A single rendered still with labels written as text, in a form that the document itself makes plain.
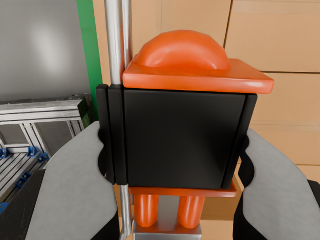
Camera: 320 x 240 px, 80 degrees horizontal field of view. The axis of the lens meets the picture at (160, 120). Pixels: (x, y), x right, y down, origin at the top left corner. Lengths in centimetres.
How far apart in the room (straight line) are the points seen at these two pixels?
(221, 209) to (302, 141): 59
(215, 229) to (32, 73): 132
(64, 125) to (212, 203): 100
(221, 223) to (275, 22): 57
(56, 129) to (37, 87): 33
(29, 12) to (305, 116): 141
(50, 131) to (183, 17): 101
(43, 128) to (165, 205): 119
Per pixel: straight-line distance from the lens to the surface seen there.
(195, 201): 17
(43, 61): 141
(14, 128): 145
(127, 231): 19
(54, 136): 135
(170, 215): 20
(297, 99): 85
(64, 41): 132
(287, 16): 74
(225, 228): 48
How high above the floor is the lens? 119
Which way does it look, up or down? 61 degrees down
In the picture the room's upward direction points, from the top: 179 degrees counter-clockwise
